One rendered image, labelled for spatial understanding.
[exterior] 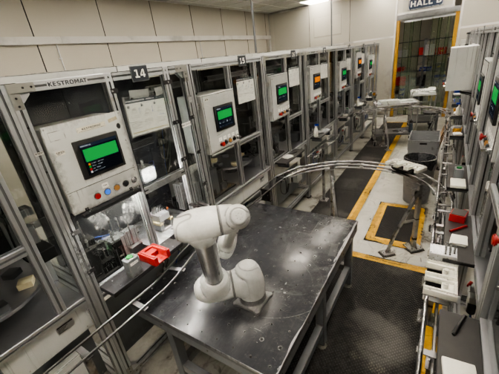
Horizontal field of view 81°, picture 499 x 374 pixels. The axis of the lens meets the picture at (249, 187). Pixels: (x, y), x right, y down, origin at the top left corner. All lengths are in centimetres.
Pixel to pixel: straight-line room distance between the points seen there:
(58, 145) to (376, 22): 888
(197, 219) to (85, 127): 84
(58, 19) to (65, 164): 437
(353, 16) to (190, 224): 905
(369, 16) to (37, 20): 765
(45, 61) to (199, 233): 479
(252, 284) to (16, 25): 492
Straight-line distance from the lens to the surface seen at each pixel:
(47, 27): 581
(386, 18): 963
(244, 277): 168
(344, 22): 988
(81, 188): 176
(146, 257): 197
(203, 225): 118
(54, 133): 168
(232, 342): 172
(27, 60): 558
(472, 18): 949
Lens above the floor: 200
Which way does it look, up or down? 23 degrees down
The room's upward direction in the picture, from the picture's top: 7 degrees counter-clockwise
